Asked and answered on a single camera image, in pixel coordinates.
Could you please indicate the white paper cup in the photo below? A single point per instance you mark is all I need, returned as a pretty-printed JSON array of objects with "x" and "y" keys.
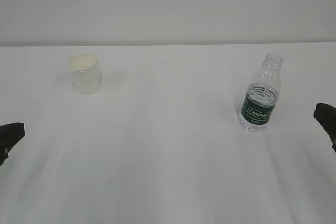
[{"x": 85, "y": 73}]

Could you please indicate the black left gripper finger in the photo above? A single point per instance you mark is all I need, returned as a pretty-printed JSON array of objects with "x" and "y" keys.
[{"x": 11, "y": 134}]

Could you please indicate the clear green-label water bottle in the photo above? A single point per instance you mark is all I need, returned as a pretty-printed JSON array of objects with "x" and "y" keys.
[{"x": 262, "y": 94}]

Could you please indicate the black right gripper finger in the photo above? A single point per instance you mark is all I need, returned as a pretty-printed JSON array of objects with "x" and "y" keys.
[{"x": 325, "y": 115}]

